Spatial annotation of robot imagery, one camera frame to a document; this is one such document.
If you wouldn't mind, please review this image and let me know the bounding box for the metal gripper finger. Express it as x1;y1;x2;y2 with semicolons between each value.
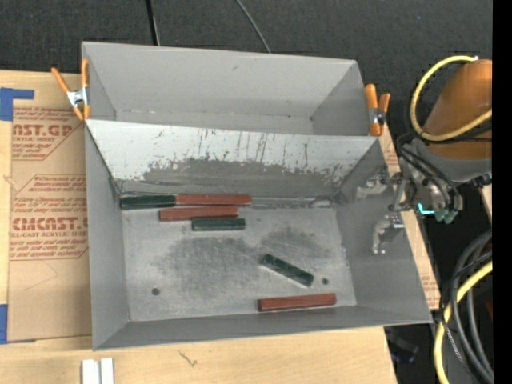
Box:
354;174;402;201
370;213;406;256

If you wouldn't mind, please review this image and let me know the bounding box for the dark green flat block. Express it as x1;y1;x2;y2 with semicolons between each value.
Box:
260;253;315;288
119;194;178;211
190;217;247;232

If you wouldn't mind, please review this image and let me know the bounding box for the red-brown flat block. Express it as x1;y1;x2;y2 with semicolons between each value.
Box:
158;205;240;222
256;292;338;313
174;194;254;207

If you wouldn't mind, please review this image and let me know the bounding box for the grey metal bin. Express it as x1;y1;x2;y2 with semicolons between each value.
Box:
81;41;435;352

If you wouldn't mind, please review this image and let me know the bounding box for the brown cardboard board red print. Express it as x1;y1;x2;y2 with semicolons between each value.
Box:
0;69;442;346

